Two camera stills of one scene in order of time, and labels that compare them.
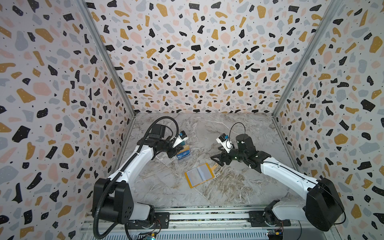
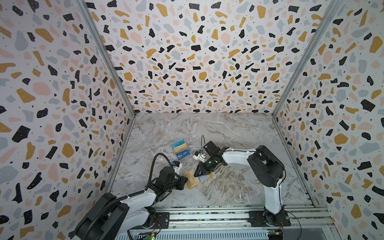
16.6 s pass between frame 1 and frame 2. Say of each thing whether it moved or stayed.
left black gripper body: moved
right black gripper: moved
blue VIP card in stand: stayed
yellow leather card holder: stayed
